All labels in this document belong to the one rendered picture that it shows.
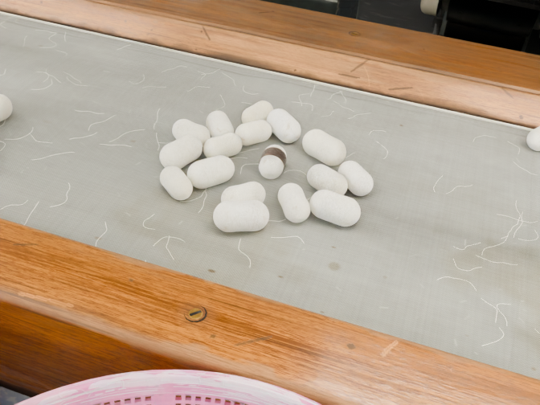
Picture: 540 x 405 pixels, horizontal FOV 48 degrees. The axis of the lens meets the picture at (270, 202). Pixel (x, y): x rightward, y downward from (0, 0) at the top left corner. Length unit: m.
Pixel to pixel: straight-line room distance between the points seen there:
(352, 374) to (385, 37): 0.42
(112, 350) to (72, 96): 0.29
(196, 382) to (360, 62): 0.39
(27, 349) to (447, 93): 0.42
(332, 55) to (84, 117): 0.24
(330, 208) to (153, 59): 0.28
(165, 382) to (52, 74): 0.37
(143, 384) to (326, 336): 0.09
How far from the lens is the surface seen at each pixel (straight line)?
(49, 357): 0.37
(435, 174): 0.50
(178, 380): 0.30
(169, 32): 0.65
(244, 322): 0.32
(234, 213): 0.40
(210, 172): 0.43
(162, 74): 0.60
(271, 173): 0.45
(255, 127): 0.49
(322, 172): 0.44
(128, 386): 0.30
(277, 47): 0.62
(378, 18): 1.37
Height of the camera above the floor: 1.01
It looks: 39 degrees down
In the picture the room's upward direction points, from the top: 5 degrees clockwise
